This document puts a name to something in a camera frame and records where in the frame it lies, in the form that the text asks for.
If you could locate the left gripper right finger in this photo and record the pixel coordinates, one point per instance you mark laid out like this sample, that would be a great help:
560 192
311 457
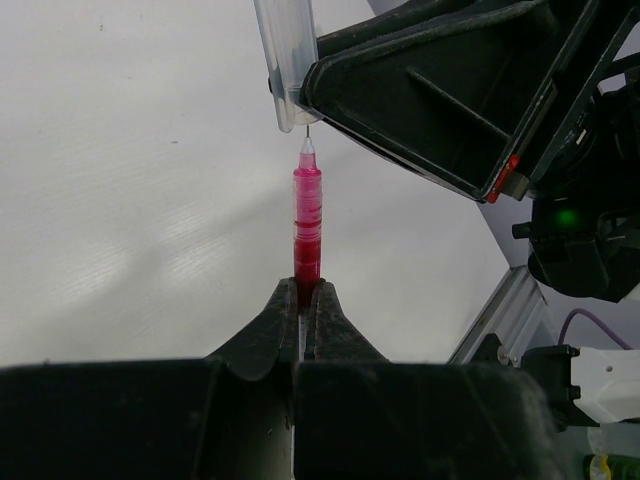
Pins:
358 416

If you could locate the clear cap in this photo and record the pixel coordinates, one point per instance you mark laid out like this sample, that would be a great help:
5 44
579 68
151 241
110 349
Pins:
289 42

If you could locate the white table board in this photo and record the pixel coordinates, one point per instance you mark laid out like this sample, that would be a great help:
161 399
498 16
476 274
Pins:
146 195

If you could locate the red pen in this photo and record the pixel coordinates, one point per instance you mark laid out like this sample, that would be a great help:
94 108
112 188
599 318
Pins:
307 197

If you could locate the right side aluminium rail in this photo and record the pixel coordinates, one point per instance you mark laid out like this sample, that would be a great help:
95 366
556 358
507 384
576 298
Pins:
515 319

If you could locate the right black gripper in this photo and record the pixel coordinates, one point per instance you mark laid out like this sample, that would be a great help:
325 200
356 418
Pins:
454 91

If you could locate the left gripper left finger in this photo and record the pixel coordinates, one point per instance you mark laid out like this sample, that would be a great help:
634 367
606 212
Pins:
226 415

